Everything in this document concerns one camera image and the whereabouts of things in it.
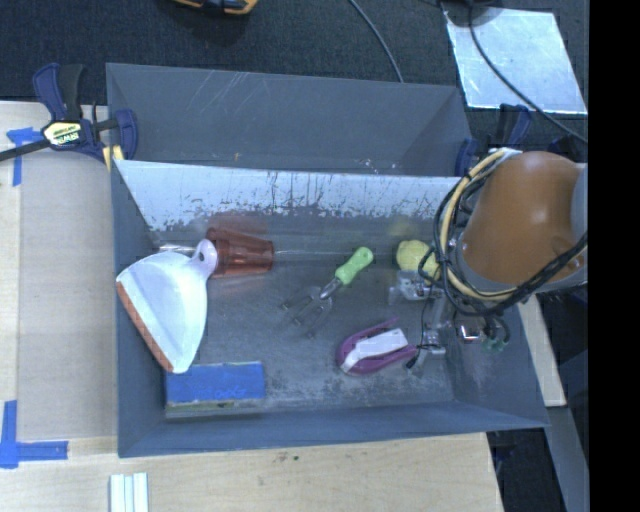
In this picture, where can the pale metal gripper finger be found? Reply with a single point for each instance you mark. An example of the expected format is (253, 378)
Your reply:
(419, 361)
(411, 287)

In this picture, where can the yellow toy fruit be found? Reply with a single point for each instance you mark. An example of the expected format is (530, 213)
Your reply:
(411, 254)

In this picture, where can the purple and white brush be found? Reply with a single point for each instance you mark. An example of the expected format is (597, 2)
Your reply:
(375, 347)

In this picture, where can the red-orange clear plastic cup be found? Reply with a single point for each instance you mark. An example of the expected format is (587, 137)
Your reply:
(245, 255)

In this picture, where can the blue sponge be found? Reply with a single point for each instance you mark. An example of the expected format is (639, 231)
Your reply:
(215, 382)

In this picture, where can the grey metal bin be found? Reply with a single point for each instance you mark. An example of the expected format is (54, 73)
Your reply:
(280, 125)

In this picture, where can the white dustpan with orange edge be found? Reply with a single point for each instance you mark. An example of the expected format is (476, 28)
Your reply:
(170, 305)

